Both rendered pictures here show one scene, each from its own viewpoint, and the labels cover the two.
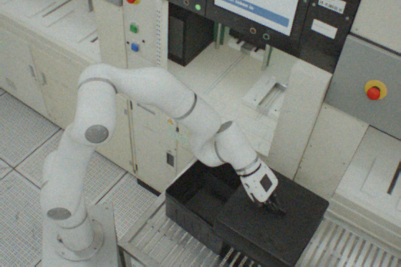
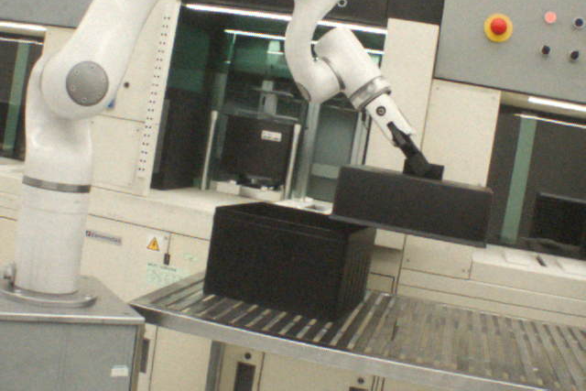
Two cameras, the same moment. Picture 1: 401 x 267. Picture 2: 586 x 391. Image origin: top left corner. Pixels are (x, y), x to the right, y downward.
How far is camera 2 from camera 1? 140 cm
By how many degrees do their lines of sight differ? 47
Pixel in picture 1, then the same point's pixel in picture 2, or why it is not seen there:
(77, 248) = (55, 278)
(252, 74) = not seen: hidden behind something
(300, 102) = (405, 73)
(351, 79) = (466, 23)
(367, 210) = (530, 273)
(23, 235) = not seen: outside the picture
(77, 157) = not seen: outside the picture
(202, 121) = not seen: outside the picture
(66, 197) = (109, 49)
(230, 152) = (349, 56)
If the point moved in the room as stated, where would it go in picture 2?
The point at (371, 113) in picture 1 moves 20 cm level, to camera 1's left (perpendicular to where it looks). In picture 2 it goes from (501, 67) to (428, 49)
